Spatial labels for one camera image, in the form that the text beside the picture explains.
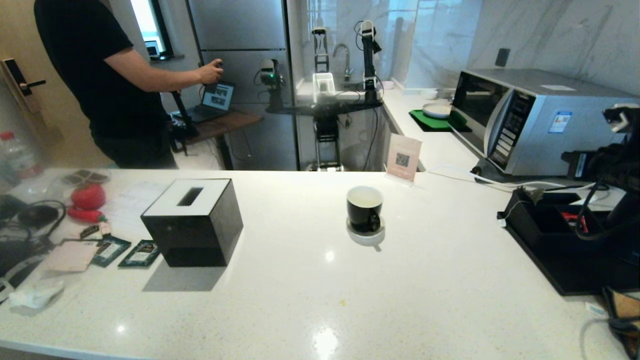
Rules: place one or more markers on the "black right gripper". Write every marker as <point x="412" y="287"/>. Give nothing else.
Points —
<point x="620" y="165"/>

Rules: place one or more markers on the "black white jointed arm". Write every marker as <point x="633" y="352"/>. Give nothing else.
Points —
<point x="368" y="55"/>

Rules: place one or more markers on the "teal tea bag packet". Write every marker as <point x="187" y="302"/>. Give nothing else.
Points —
<point x="140" y="253"/>
<point x="111" y="251"/>

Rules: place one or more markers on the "red sachet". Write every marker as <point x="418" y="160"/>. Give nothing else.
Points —
<point x="570" y="217"/>

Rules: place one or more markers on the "silver microwave oven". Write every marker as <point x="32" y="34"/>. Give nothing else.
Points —
<point x="550" y="130"/>

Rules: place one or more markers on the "black organizer box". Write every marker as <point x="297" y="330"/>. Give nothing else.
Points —
<point x="540" y="227"/>

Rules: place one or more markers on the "black serving tray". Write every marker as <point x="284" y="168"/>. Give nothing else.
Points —
<point x="560" y="270"/>

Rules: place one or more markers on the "small white sachet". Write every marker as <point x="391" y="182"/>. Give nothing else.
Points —
<point x="596" y="309"/>

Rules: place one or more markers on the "orange cloth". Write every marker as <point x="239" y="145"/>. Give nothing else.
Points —
<point x="625" y="312"/>

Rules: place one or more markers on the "white plate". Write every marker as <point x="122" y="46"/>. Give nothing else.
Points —
<point x="437" y="110"/>

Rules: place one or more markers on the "small white bowl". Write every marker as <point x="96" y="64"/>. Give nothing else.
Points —
<point x="429" y="93"/>

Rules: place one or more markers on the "pink QR code sign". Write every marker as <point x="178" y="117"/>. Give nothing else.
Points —
<point x="403" y="156"/>

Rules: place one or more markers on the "black mug white inside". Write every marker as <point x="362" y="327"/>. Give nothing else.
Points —
<point x="363" y="215"/>

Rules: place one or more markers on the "white round coaster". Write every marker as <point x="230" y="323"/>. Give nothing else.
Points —
<point x="366" y="240"/>

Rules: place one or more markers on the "chrome faucet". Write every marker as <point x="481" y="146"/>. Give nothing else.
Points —
<point x="344" y="50"/>

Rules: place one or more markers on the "wooden desk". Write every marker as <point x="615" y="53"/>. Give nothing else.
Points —
<point x="230" y="122"/>

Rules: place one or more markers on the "open laptop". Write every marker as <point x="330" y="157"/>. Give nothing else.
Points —
<point x="217" y="96"/>

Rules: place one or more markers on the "silver refrigerator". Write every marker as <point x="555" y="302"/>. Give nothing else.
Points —
<point x="235" y="25"/>

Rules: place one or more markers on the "black tissue box white lid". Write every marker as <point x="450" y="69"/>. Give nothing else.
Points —
<point x="194" y="231"/>

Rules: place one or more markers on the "black teleoperation leader arms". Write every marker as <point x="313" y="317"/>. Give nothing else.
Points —
<point x="182" y="120"/>

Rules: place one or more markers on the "printed white paper sheet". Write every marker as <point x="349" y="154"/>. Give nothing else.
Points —
<point x="136" y="202"/>

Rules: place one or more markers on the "person in black shirt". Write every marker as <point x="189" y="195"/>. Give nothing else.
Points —
<point x="100" y="75"/>

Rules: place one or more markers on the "red strawberry toy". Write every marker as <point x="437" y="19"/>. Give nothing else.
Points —
<point x="89" y="196"/>

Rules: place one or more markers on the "torn brown packet strip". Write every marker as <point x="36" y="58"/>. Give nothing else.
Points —
<point x="91" y="231"/>

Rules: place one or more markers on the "dark sectioned dish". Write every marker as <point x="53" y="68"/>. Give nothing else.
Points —
<point x="86" y="176"/>

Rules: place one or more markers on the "red chili pepper toy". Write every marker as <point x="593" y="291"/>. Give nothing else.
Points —
<point x="86" y="215"/>

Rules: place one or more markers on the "pink torn packet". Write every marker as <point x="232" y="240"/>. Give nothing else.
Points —
<point x="72" y="256"/>

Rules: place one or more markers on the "black round device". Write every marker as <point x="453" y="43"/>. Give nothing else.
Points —
<point x="38" y="215"/>

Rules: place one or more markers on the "crumpled white tissue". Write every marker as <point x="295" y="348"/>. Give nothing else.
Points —
<point x="37" y="295"/>

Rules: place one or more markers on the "clear water bottle red cap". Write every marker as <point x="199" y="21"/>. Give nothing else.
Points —
<point x="17" y="159"/>

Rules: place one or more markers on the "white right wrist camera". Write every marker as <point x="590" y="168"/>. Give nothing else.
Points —
<point x="622" y="117"/>

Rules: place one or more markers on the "black wall socket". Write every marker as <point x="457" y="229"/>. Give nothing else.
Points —
<point x="502" y="57"/>

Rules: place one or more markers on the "window dark frame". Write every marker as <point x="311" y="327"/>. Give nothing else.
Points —
<point x="145" y="20"/>

